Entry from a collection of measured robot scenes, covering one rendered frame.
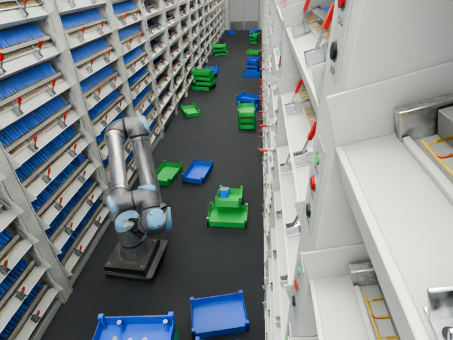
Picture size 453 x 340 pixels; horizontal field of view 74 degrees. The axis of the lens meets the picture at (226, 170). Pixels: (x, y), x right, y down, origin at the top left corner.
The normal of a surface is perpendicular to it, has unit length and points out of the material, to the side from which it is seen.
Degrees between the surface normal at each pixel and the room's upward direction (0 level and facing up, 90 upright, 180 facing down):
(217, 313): 0
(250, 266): 0
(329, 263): 90
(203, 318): 0
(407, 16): 90
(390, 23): 90
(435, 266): 18
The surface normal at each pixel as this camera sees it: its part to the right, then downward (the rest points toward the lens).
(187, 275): -0.03, -0.84
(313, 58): -0.10, 0.55
